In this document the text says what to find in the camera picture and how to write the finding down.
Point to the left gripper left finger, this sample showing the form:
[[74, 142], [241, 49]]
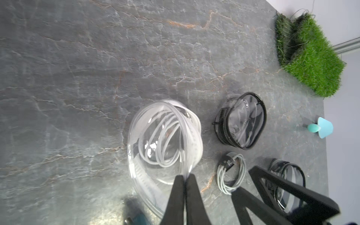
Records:
[[174, 214]]

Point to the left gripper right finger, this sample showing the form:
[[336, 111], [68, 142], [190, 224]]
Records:
[[195, 210]]

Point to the teal charger cube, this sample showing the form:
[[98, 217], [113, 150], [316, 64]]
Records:
[[137, 219]]

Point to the clear round pouch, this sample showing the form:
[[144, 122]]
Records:
[[164, 140]]

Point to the teal garden trowel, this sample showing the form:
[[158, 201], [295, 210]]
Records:
[[323, 127]]

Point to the green artificial grass mat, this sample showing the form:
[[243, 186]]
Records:
[[304, 52]]

